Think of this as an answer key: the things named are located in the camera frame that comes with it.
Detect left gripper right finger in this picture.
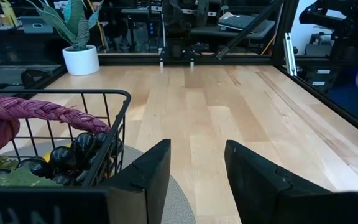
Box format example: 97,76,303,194
224,139,334,224

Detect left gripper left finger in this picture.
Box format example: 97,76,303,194
96,138,172,224

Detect black grape bunch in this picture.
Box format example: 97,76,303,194
0,131,124,187

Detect purple onion braid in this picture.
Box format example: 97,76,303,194
0,95,112,153

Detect gray round mat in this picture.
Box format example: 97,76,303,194
0,143,198,224

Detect black box white labels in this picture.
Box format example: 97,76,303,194
298,65,338,94

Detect person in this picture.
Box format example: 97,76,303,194
326,70,358,122

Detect potted plant white pot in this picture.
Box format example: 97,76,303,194
25,0,105,77

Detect gray desk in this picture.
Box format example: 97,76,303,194
190,20,276,40

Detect dark laptop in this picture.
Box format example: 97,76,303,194
218,14,269,32

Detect gray storage bin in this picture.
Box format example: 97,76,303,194
19,16,55,34

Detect black wire basket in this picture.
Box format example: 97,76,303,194
0,89,132,188

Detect silver metal bracket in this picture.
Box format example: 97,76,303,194
283,32,298,77

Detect black diagonal frame strut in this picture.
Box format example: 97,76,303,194
215,0,288,60

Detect yellow hanging cable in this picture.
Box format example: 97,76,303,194
86,0,106,53

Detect black vertical frame post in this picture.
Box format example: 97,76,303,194
271,0,301,68

